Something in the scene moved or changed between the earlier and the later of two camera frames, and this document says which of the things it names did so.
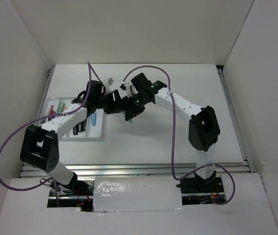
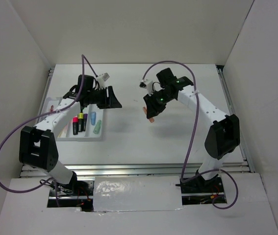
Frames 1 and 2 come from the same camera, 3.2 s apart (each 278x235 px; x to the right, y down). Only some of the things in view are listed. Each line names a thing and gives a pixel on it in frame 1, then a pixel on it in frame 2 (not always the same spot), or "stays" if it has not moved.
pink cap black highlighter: x=75 y=129 stays
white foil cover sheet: x=136 y=193 stays
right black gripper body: x=136 y=104 to x=158 y=100
